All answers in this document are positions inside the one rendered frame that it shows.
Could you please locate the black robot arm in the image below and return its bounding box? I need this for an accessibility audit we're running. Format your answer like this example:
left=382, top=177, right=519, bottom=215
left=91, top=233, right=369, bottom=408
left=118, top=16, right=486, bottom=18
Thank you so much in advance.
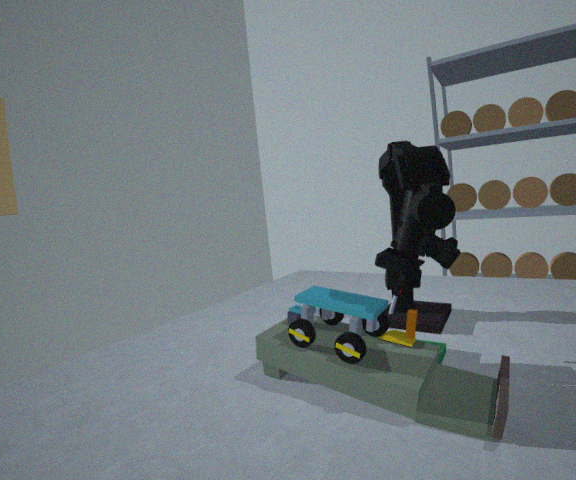
left=378, top=140, right=461, bottom=313

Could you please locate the blue wheeled trolley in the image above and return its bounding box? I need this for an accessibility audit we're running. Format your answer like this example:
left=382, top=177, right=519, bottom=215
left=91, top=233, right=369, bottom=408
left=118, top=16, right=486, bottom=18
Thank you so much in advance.
left=288, top=286, right=389, bottom=364

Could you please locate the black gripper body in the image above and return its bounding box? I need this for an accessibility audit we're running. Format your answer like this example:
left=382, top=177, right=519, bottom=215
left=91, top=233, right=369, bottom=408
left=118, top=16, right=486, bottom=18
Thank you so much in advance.
left=374, top=214, right=430, bottom=276

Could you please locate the green tray rim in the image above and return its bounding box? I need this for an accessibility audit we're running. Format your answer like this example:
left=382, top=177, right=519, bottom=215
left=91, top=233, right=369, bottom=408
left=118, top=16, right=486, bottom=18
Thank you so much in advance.
left=415, top=339, right=446, bottom=364

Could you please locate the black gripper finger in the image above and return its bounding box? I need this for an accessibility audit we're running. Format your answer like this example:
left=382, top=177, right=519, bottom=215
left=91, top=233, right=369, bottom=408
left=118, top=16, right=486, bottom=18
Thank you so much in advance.
left=386, top=267, right=419, bottom=296
left=402, top=259, right=425, bottom=289

